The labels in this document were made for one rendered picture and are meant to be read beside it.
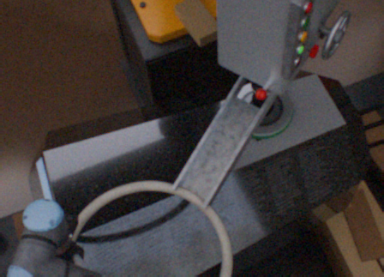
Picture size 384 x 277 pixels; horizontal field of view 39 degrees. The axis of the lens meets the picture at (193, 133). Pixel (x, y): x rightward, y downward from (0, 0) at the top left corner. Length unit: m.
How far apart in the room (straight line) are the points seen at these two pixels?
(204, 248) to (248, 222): 0.17
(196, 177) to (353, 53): 1.68
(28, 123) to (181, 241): 1.44
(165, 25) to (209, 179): 0.77
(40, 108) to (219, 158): 1.56
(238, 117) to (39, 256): 0.75
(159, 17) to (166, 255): 0.95
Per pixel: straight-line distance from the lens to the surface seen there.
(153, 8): 2.28
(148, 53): 2.19
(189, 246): 1.84
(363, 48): 3.20
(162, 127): 1.89
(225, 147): 1.71
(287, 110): 1.89
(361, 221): 2.39
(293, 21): 1.31
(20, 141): 2.99
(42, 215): 1.37
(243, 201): 1.84
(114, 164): 1.85
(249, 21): 1.42
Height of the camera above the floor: 2.44
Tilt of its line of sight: 60 degrees down
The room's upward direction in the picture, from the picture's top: 6 degrees counter-clockwise
